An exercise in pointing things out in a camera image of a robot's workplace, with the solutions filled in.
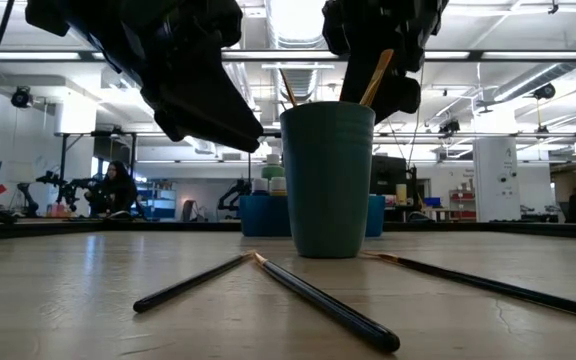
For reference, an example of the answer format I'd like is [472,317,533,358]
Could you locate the teal plastic bin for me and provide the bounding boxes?
[239,193,387,239]

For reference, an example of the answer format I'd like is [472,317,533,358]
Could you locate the thin black paintbrush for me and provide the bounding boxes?
[132,252,254,315]

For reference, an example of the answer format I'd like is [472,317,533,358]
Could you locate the blue storage shelf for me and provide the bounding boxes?
[140,182,177,221]

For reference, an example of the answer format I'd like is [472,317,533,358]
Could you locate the black overhead frame bar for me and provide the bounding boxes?
[0,48,576,63]

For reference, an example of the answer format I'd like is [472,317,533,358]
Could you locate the red shelf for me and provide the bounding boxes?
[448,188,477,221]

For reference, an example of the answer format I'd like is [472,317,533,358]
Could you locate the black paintbrush orange bristles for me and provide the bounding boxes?
[362,251,576,324]

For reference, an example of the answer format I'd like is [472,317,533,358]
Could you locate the large green paint bottle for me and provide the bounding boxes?
[260,153,286,181]

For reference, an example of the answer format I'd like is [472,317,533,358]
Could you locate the black table frame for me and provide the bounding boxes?
[0,219,576,241]

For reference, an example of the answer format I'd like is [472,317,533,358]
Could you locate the teal plastic cup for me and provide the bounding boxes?
[279,101,377,260]

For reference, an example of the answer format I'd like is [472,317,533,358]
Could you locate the black ceiling camera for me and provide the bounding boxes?
[532,82,558,101]
[437,118,462,137]
[10,85,34,109]

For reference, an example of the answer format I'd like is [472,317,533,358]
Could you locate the thick black paintbrush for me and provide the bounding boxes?
[359,48,396,108]

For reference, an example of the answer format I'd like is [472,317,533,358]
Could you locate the black monitor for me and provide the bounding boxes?
[375,154,409,197]

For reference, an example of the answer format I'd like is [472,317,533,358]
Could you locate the brown paint bottle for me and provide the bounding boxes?
[269,176,289,197]

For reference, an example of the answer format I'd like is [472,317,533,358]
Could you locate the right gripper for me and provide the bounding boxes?
[321,0,449,125]

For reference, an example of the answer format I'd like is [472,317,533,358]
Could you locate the black paintbrush gold ferrule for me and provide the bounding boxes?
[278,68,299,109]

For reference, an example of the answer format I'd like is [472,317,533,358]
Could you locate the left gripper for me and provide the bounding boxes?
[97,0,264,152]

